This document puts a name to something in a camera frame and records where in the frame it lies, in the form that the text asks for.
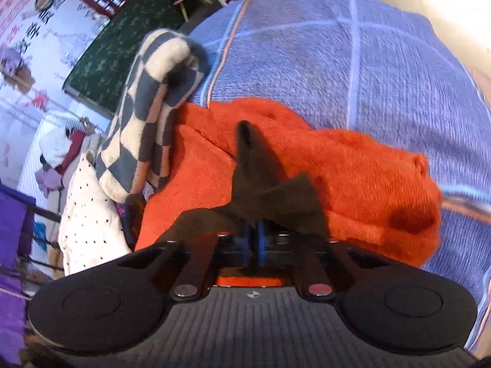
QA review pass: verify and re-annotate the cream polka dot garment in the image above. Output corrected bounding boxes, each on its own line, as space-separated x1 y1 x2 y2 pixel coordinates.
57 151 133 277

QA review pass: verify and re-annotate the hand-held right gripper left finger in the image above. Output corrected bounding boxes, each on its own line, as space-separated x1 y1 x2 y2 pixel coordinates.
115 220 254 301

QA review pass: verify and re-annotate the white garment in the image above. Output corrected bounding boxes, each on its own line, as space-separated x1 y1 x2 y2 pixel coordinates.
40 126 77 169

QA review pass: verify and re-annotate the blue plaid bed blanket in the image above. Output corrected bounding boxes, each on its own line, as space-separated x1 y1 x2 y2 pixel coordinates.
188 0 491 353

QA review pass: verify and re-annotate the green patterned panel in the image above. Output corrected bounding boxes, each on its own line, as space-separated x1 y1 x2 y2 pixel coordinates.
63 0 215 117

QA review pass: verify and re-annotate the dark red garment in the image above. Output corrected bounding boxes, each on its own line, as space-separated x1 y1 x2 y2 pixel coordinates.
57 130 87 175

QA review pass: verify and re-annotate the black metal rack frame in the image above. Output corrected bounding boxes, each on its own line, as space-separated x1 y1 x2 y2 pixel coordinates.
0 184 64 301

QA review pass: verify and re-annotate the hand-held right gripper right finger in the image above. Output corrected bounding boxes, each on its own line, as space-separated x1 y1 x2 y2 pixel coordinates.
256 221 381 302

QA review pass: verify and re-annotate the orange knit garment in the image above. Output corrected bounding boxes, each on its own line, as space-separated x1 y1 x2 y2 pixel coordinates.
134 98 443 288

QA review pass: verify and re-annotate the dark navy garment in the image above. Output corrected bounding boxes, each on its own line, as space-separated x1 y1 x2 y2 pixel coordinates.
117 194 146 251

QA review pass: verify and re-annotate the grey and cream checkered garment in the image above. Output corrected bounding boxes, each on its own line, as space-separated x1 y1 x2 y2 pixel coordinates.
95 29 211 204

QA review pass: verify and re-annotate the wall poster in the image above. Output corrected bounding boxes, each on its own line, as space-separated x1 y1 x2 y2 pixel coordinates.
0 0 116 208

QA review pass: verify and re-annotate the purple towel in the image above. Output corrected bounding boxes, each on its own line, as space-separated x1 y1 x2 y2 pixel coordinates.
0 184 37 365

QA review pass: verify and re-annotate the white bed with clothes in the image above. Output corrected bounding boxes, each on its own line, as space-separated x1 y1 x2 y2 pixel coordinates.
19 111 112 215

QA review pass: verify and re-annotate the lilac garment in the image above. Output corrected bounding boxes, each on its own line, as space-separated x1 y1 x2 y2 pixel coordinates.
34 169 64 198

